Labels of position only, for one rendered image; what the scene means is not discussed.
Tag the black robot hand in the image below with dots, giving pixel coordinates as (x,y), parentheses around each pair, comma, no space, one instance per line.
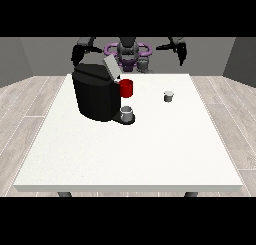
(78,53)
(180,50)

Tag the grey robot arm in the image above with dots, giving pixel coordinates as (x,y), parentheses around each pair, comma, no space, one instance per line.
(85,41)
(177,40)

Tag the pale grey machine lid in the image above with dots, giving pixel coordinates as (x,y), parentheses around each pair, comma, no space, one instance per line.
(112,67)

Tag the black coffee machine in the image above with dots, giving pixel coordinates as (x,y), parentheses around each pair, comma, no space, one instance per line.
(97,93)

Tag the small grey coffee pod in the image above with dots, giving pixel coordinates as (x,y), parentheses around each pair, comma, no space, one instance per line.
(168,96)

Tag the red pod holder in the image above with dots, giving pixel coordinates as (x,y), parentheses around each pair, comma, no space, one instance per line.
(126,88)

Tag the grey robot trunk purple rings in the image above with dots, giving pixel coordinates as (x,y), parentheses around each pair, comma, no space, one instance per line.
(127,52)

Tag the small grey cup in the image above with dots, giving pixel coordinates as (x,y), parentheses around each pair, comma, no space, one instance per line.
(126,113)

